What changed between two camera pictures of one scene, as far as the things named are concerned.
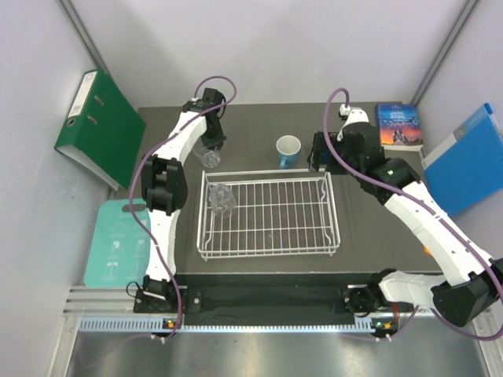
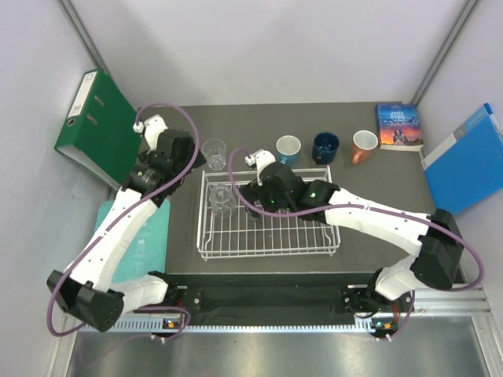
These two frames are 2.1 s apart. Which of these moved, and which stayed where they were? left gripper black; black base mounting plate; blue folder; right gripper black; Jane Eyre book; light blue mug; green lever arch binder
Moved: left gripper black; right gripper black
Stayed: green lever arch binder; Jane Eyre book; blue folder; black base mounting plate; light blue mug
